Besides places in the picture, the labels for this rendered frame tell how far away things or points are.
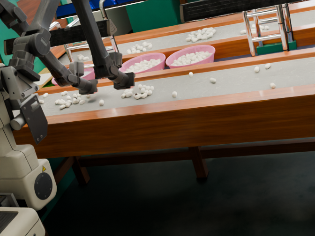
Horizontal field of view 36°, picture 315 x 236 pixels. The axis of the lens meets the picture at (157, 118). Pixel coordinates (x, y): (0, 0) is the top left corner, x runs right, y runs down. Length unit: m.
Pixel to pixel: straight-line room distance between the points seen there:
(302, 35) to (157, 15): 2.81
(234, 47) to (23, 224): 1.54
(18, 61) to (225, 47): 1.33
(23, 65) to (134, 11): 3.74
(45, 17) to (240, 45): 1.21
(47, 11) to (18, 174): 0.59
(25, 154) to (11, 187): 0.14
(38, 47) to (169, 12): 3.54
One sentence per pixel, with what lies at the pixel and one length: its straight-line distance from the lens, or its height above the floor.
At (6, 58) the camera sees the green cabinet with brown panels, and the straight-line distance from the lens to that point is 2.91.
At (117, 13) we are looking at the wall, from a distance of 5.78.
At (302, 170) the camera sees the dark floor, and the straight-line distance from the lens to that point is 2.84.
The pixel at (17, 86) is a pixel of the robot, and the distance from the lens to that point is 1.64.
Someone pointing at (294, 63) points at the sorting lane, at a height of 0.74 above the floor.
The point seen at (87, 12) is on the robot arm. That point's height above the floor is 1.23.
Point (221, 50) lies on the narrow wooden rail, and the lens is 2.69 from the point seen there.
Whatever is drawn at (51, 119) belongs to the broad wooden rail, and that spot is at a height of 0.76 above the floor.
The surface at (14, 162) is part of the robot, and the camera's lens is 1.82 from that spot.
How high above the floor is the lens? 1.62
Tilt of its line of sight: 25 degrees down
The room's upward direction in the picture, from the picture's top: 17 degrees counter-clockwise
